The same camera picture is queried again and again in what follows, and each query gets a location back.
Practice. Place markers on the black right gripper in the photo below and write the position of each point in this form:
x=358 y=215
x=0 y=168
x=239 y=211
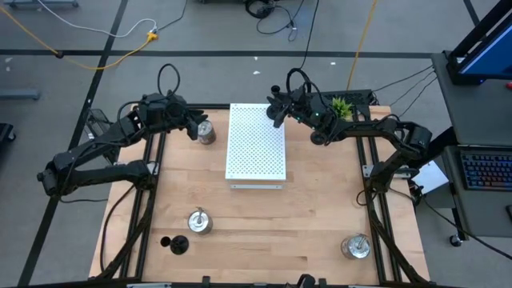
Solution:
x=304 y=108

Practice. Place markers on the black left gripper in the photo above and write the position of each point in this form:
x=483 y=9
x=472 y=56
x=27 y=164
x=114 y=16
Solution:
x=184 y=118

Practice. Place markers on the silver cylindrical candle holder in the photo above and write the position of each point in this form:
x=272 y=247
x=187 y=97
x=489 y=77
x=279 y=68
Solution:
x=207 y=134
x=355 y=247
x=200 y=222

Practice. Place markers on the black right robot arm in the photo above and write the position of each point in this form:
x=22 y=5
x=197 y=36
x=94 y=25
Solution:
x=372 y=128

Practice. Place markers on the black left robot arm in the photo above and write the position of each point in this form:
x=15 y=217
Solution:
x=100 y=174

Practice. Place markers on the white perforated metal shelf riser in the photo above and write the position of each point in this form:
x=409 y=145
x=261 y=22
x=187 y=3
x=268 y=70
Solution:
x=256 y=152

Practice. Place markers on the green plant in white pot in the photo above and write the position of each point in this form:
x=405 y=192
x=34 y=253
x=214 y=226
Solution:
x=343 y=108

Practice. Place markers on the black perforated metal box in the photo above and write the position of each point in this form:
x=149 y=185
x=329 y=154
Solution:
x=362 y=97

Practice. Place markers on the black power supply box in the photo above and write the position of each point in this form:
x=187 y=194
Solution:
x=96 y=118

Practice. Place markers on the white paper sheet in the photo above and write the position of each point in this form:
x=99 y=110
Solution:
x=430 y=178

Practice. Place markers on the grey metal base bar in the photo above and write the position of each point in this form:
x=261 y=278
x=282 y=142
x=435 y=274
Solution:
x=40 y=4
x=20 y=95

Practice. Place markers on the grey computer cart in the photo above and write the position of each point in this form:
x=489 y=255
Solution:
x=472 y=112

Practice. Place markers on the black floor stand base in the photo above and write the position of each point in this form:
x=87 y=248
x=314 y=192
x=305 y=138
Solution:
x=6 y=134

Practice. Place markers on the black backlit keyboard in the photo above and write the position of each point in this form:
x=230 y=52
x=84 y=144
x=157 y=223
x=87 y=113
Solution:
x=488 y=170

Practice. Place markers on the black caster wheel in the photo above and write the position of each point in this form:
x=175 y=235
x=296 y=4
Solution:
x=455 y=241

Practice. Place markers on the black monitor with stand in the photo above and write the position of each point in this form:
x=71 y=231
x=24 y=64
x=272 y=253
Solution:
x=492 y=56

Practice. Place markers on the black aluminium table frame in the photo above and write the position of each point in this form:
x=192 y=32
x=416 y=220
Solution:
x=216 y=106

